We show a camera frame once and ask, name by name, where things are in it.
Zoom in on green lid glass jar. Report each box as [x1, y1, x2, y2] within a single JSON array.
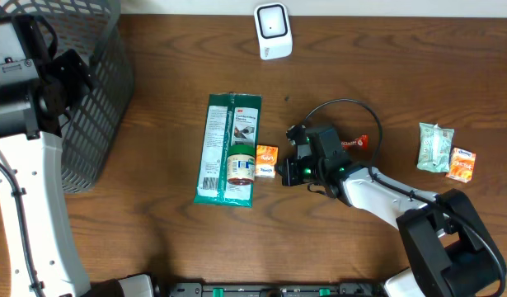
[[227, 144, 256, 186]]

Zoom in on mint green wipes packet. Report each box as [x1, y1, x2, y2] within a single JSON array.
[[417, 123, 454, 173]]

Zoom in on green 3M gloves package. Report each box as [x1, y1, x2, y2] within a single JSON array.
[[194, 93, 262, 208]]

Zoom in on grey plastic mesh basket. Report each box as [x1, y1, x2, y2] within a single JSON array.
[[0, 0, 134, 193]]

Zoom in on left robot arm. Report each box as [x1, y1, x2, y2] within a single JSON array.
[[0, 14, 159, 296]]

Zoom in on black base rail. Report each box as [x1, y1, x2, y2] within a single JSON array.
[[168, 282, 387, 297]]

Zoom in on white barcode scanner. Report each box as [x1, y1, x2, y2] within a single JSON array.
[[253, 2, 293, 60]]

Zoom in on orange tissue pack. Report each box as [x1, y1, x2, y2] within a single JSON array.
[[255, 145, 279, 178], [446, 148, 476, 183]]

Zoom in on red snack bar wrapper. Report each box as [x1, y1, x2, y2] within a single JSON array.
[[341, 134, 369, 150]]

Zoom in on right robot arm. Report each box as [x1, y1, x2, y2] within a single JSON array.
[[277, 125, 506, 296]]

